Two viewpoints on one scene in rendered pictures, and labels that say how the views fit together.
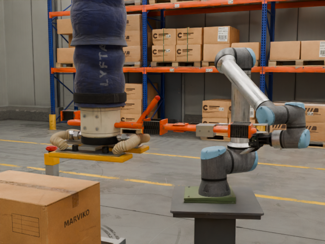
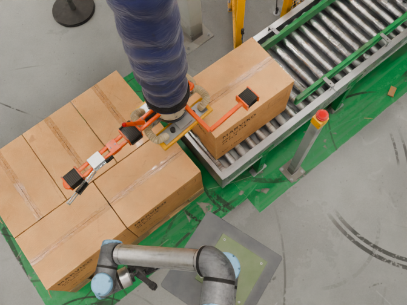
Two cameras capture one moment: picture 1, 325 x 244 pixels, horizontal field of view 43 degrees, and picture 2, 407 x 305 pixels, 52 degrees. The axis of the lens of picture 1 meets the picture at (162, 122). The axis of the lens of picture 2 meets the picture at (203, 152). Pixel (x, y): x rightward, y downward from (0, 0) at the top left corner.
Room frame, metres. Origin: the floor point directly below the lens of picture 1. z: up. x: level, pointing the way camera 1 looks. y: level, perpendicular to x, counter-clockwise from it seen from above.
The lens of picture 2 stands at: (2.42, -0.45, 3.15)
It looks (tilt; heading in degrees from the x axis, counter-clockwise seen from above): 70 degrees down; 125
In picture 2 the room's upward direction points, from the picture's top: 6 degrees counter-clockwise
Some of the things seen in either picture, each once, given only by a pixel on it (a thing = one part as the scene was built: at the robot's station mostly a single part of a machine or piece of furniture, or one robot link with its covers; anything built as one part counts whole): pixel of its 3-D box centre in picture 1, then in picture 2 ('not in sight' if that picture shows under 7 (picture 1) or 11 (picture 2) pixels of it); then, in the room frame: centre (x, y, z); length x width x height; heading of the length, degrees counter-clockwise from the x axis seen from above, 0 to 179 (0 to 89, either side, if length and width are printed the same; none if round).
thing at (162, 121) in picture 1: (155, 126); (131, 132); (1.66, 0.03, 1.27); 0.10 x 0.08 x 0.06; 161
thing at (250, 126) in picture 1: (240, 130); (73, 178); (1.54, -0.30, 1.27); 0.08 x 0.07 x 0.05; 71
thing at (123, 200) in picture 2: not in sight; (93, 178); (1.24, -0.15, 0.34); 1.20 x 1.00 x 0.40; 67
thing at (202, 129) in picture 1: (206, 129); (96, 161); (1.59, -0.17, 1.26); 0.07 x 0.07 x 0.04; 71
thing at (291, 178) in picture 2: not in sight; (292, 169); (2.46, 0.68, 0.01); 0.15 x 0.15 x 0.03; 67
